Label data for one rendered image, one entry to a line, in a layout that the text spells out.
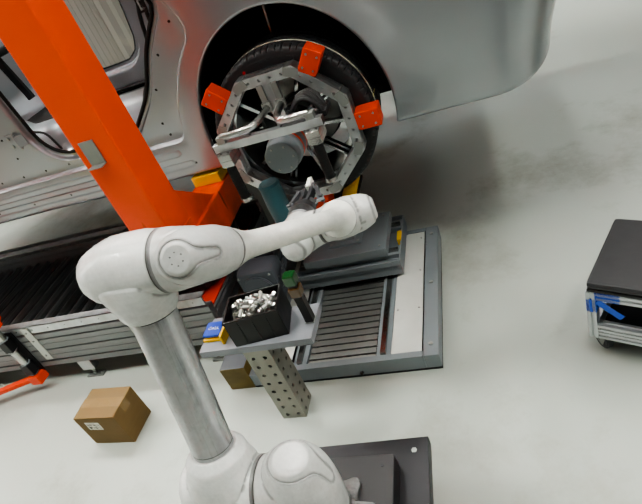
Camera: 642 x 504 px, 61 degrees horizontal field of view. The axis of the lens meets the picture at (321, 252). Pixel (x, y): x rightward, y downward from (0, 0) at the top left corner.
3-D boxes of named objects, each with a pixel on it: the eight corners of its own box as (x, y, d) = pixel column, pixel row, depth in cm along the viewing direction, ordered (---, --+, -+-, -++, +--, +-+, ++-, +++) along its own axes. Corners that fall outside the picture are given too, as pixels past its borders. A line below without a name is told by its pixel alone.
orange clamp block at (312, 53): (319, 70, 199) (325, 46, 193) (315, 78, 193) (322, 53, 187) (300, 64, 198) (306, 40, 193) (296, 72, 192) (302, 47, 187)
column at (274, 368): (311, 395, 219) (270, 322, 196) (307, 416, 211) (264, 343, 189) (288, 397, 222) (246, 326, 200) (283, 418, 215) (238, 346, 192)
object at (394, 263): (407, 228, 273) (402, 212, 267) (404, 275, 245) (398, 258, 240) (315, 246, 289) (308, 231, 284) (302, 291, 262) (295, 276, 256)
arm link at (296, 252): (293, 243, 167) (332, 229, 163) (286, 273, 155) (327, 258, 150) (276, 215, 162) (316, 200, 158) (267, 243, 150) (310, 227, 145)
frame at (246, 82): (378, 175, 221) (335, 45, 191) (377, 184, 216) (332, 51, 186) (259, 203, 239) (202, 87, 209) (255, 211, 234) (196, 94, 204)
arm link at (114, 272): (266, 540, 127) (185, 539, 133) (285, 483, 141) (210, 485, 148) (137, 245, 97) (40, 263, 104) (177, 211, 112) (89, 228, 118)
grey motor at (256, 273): (315, 266, 275) (289, 210, 256) (299, 327, 242) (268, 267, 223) (282, 272, 281) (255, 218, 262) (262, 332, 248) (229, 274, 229)
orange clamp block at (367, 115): (361, 122, 209) (383, 116, 206) (358, 131, 203) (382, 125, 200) (355, 105, 205) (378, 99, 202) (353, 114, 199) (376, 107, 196)
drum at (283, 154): (315, 144, 216) (303, 111, 209) (305, 171, 200) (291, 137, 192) (283, 152, 221) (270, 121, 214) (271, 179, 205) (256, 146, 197)
